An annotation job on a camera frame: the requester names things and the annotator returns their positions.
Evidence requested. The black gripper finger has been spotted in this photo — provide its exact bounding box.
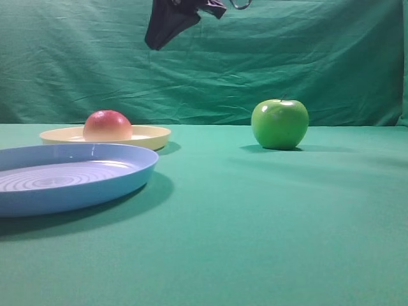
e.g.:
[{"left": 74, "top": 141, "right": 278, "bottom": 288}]
[{"left": 145, "top": 0, "right": 201, "bottom": 50}]

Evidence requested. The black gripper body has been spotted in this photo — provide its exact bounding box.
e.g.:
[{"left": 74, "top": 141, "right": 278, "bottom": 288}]
[{"left": 173, "top": 0, "right": 227, "bottom": 19}]

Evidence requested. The round reddish yellow bread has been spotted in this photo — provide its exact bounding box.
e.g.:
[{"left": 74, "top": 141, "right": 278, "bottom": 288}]
[{"left": 83, "top": 110, "right": 133, "bottom": 141}]

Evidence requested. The yellow plastic plate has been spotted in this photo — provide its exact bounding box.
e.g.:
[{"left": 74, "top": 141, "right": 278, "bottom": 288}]
[{"left": 40, "top": 125, "right": 171, "bottom": 150}]

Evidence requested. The blue plastic plate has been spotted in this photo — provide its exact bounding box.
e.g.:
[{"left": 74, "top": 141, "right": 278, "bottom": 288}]
[{"left": 1, "top": 143, "right": 159, "bottom": 217}]

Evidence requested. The green apple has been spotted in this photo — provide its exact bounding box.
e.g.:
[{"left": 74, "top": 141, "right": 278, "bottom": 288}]
[{"left": 251, "top": 98, "right": 309, "bottom": 150}]

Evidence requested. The green backdrop cloth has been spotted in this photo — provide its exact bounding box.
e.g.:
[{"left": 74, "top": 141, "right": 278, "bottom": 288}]
[{"left": 1, "top": 1, "right": 407, "bottom": 126}]

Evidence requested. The green table cloth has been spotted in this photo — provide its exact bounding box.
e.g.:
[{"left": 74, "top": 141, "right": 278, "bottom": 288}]
[{"left": 1, "top": 125, "right": 407, "bottom": 305}]

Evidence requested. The thin black cable loop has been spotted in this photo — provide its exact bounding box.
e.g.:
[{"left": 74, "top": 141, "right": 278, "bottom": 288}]
[{"left": 229, "top": 0, "right": 253, "bottom": 11}]

